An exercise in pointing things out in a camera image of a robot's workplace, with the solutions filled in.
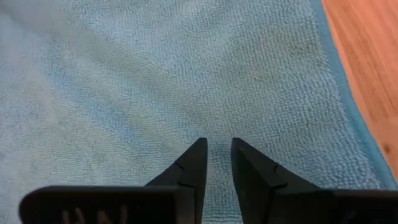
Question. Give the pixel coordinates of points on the blue microfiber towel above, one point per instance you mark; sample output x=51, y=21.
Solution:
x=155, y=77

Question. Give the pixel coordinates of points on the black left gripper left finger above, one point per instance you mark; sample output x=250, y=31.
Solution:
x=183, y=199

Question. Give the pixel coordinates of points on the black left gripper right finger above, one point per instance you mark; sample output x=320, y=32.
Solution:
x=264, y=202

